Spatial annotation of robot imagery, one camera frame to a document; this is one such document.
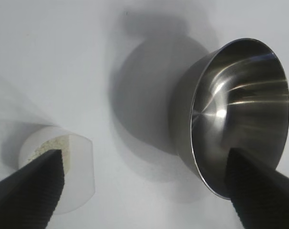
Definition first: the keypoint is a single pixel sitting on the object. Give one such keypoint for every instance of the white uncooked rice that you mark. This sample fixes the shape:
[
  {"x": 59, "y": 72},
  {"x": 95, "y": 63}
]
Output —
[{"x": 54, "y": 143}]

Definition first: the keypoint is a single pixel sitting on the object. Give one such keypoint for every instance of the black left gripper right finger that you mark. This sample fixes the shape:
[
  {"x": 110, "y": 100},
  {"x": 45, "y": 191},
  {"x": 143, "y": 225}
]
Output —
[{"x": 266, "y": 198}]

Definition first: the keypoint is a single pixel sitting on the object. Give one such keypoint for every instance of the translucent plastic measuring cup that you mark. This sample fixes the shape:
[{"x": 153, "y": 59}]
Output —
[{"x": 80, "y": 167}]

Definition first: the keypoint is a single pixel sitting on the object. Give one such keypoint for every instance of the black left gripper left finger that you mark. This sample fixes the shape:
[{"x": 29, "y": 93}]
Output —
[{"x": 27, "y": 198}]

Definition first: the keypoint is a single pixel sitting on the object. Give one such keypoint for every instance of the stainless steel mixing bowl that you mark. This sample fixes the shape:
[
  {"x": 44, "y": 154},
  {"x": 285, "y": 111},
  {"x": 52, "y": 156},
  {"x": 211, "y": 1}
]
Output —
[{"x": 230, "y": 95}]

